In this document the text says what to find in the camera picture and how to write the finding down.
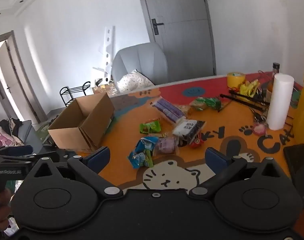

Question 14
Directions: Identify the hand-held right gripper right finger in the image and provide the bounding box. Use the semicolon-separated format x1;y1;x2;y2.
188;147;283;200

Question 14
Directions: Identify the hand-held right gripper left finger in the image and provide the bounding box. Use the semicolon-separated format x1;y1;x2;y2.
29;147;124;200

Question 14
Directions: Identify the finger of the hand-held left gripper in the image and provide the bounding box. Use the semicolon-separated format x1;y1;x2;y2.
0;154;41;164
0;145;34;157

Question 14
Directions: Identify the red snack packet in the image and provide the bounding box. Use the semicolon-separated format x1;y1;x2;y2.
189;135;205;148

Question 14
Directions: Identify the brown cardboard box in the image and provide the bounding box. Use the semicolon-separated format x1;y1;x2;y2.
47;92;115;153

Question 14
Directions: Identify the blue green snack packet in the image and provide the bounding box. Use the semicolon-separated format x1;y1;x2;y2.
127;146;154;168

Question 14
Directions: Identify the black white snack packet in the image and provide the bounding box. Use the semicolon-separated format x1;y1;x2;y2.
172;119;206;140

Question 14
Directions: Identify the clear packet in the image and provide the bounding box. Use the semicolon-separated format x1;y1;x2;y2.
154;136;180;155

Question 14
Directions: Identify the grey sofa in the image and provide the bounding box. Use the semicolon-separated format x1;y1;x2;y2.
0;119;41;153

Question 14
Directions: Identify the pink printed cushion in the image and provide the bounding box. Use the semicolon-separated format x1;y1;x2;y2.
0;127;18;147

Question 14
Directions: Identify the dark clothing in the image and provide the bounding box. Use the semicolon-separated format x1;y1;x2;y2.
0;117;23;140

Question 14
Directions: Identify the pink round charm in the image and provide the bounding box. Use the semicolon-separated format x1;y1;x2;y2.
252;124;268;137

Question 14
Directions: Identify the green white snack packet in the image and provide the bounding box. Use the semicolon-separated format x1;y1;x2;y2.
189;97;222;112

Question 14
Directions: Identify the black stick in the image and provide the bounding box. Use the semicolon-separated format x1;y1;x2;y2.
229;89;271;105
219;94;267;112

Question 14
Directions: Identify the open grey door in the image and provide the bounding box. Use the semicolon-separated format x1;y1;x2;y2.
0;40;47;123

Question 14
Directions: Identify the taped cardboard box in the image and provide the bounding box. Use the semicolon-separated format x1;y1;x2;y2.
93;84;117;96

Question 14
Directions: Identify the black metal rack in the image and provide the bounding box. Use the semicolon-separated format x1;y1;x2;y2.
59;81;91;108

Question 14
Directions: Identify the purple snack packet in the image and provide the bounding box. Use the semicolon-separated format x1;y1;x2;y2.
151;97;192;123

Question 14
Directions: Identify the yellow plastic bag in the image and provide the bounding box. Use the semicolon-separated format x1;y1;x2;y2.
238;80;260;97

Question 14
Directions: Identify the yellow tape roll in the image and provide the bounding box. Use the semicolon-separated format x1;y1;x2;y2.
227;72;246;88

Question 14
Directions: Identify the white dotted pillow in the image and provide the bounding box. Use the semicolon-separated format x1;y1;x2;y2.
117;69;155;93

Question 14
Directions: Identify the black flat case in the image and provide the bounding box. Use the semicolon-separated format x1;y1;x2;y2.
283;144;304;205

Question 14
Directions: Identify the white paper roll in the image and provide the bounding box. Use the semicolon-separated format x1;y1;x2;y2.
267;73;295;131

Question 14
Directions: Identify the grey armchair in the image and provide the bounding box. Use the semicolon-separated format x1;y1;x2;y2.
111;42;169;93

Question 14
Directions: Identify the white board with holes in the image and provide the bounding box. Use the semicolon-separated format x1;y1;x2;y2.
91;26;116;87

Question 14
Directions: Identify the tangled metal wire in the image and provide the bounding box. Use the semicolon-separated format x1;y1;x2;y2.
248;105;269;127

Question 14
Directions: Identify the black door handle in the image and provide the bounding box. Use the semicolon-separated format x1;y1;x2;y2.
151;19;164;35

